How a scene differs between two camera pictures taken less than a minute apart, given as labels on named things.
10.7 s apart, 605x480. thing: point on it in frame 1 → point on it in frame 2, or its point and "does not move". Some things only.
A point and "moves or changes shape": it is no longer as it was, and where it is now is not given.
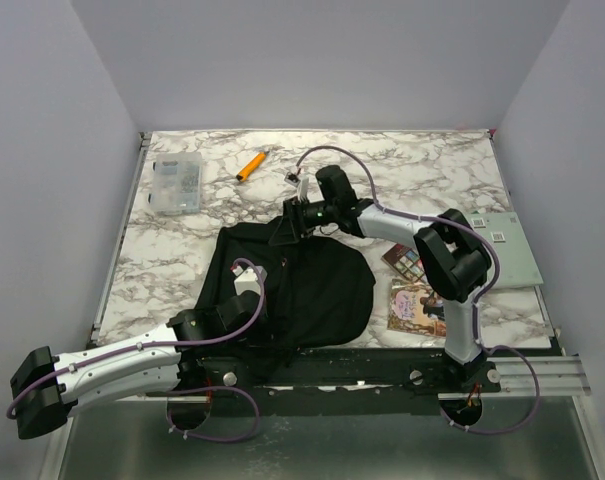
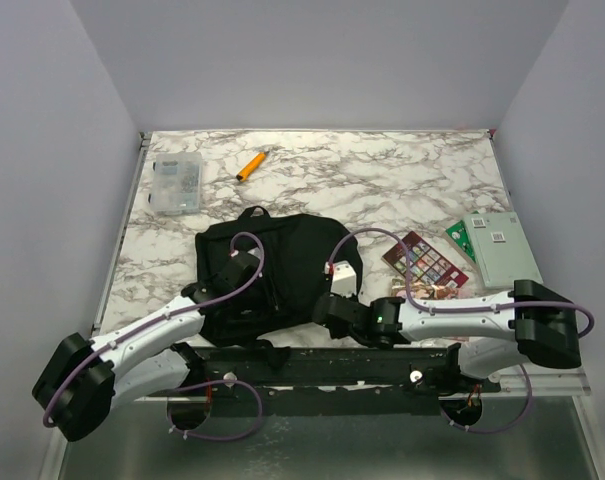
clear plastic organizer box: x=176 y=183 does not move
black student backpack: x=319 y=291 moves or changes shape
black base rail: x=307 y=381 does not move
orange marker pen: x=245 y=173 does not move
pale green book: x=518 y=265 does not move
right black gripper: x=293 y=225 → x=337 y=335
